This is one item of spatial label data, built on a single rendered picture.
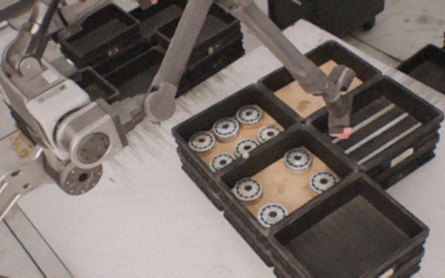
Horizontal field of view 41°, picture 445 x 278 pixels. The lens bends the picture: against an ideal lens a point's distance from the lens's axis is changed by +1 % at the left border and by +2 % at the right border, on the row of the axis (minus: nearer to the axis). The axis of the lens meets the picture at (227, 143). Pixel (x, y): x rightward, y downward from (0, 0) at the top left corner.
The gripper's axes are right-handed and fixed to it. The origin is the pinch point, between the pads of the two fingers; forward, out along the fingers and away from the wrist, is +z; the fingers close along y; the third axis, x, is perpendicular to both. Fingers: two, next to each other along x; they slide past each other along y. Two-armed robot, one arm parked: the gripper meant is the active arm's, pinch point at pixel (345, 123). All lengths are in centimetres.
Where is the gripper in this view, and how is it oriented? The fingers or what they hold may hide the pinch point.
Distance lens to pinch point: 199.8
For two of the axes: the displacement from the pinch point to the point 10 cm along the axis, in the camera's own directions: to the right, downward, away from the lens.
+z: 3.8, 4.4, 8.2
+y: -1.2, 9.0, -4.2
